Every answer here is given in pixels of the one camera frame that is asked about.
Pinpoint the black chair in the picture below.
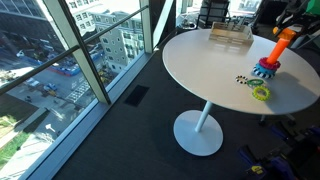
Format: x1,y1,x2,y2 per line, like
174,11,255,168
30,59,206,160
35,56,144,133
196,0,231,29

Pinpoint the black white striped base ring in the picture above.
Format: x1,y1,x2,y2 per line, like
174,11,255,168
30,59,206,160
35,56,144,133
251,66,276,80

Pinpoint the small black white ring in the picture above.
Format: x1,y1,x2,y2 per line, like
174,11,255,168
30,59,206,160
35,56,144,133
235,75,249,85

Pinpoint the orange stacking toy post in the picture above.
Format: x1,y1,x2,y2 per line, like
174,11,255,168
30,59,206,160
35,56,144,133
266,38,290,64

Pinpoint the yellow-green toy ring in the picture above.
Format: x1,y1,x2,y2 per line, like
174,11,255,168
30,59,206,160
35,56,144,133
251,85,272,102

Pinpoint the black floor vent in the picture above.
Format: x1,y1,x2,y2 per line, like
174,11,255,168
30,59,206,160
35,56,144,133
124,85,149,107

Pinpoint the white round table base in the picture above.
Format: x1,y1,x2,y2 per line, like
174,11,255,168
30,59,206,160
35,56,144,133
173,101,223,156

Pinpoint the blue toy ring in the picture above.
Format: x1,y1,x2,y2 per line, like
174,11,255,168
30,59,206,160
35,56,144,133
253,62,278,76

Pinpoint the green toy ring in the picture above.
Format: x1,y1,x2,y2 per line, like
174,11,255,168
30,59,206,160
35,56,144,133
246,78,265,87

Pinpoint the red toy ring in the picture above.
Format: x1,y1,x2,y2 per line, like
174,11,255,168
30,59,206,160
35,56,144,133
258,56,282,71

